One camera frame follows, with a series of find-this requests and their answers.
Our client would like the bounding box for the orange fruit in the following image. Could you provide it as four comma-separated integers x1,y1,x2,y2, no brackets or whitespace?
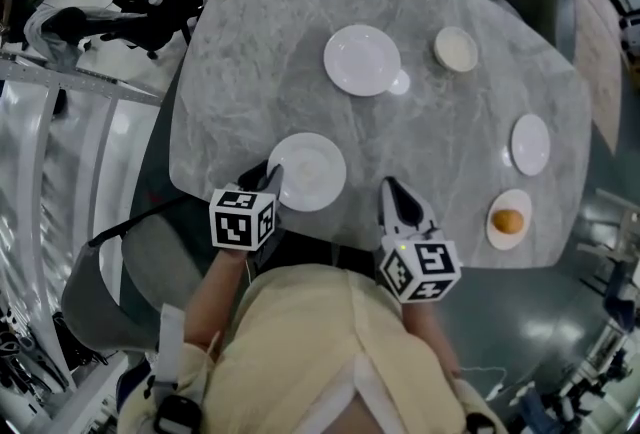
492,208,526,234

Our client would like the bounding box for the person's right forearm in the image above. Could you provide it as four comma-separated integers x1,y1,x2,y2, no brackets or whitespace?
399,299,464,378

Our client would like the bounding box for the person's left forearm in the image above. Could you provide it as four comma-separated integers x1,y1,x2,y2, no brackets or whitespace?
183,246,256,358

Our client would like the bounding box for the white plate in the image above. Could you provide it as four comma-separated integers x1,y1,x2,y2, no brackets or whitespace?
322,24,403,98
267,131,348,213
485,188,534,252
509,113,552,178

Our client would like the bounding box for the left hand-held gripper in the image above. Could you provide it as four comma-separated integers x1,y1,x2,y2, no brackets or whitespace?
208,160,289,271

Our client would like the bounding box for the cream bowl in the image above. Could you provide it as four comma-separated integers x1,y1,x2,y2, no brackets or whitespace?
433,25,480,73

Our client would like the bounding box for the black office chair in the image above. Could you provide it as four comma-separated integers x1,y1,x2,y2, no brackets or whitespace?
94,0,216,61

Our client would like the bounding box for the person's cream shirt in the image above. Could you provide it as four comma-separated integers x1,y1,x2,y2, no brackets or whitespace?
117,263,506,434

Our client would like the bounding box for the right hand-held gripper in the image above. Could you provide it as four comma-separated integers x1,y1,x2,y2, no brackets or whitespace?
375,176,462,305

